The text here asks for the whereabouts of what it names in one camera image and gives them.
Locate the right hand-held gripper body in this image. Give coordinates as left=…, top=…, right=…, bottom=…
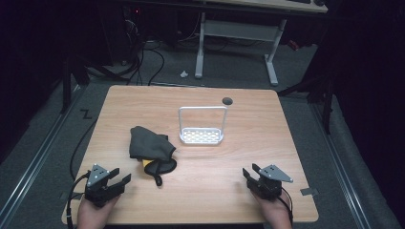
left=250, top=163, right=294, bottom=202

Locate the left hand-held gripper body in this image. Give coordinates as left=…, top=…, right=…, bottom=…
left=83, top=163, right=126, bottom=208

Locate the dark grey cloth black trim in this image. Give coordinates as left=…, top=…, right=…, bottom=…
left=128, top=125, right=178, bottom=187

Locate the person's right hand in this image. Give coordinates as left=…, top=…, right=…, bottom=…
left=252, top=190, right=294, bottom=229

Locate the person's left hand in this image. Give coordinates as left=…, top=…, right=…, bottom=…
left=75, top=194, right=121, bottom=229

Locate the black metal stand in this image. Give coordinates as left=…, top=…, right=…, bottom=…
left=59, top=52, right=92, bottom=115
left=277, top=71, right=337, bottom=135

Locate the desk with white legs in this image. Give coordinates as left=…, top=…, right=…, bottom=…
left=193, top=0, right=329, bottom=87

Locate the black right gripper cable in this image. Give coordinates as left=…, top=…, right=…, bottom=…
left=277, top=186, right=294, bottom=227

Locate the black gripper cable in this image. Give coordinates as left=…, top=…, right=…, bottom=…
left=277, top=186, right=294, bottom=227
left=65, top=171, right=92, bottom=229

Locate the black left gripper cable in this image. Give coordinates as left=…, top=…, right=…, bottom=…
left=65, top=171, right=92, bottom=229

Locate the black cable on floor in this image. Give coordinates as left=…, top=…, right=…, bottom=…
left=69, top=118, right=98, bottom=181

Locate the white metal rack with handle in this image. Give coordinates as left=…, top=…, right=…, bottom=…
left=178, top=105, right=229, bottom=146

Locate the metal floor rail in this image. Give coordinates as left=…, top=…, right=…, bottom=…
left=0, top=85, right=82, bottom=223
left=309, top=103, right=373, bottom=229

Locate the bundle of black floor cables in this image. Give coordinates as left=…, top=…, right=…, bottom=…
left=95, top=18, right=166, bottom=88

